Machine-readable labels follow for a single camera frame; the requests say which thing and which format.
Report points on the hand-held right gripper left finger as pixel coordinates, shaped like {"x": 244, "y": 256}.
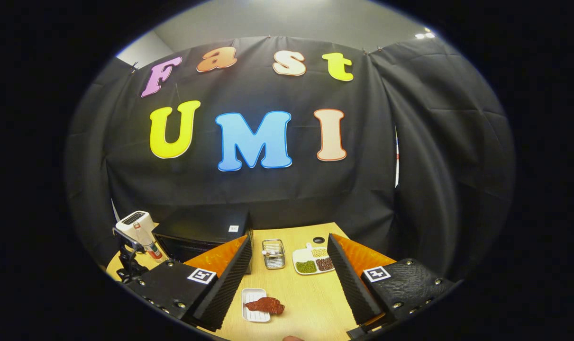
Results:
{"x": 227, "y": 289}

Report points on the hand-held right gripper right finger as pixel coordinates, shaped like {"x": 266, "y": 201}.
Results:
{"x": 350, "y": 284}

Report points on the red meat piece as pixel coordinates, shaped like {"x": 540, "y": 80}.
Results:
{"x": 267, "y": 305}

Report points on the black electric oven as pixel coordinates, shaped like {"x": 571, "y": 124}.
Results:
{"x": 201, "y": 225}

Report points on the small white tray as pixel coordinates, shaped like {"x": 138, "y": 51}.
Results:
{"x": 256, "y": 316}

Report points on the white divided plate with beans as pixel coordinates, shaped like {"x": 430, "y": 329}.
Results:
{"x": 306, "y": 265}

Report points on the clear bottle with red cap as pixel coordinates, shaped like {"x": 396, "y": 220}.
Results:
{"x": 147, "y": 241}

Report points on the white toaster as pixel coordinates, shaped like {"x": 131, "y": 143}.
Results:
{"x": 135, "y": 219}

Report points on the black backdrop cloth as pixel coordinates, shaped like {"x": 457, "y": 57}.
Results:
{"x": 386, "y": 118}

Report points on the small ceiling spotlights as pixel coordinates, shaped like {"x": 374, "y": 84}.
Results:
{"x": 424, "y": 35}

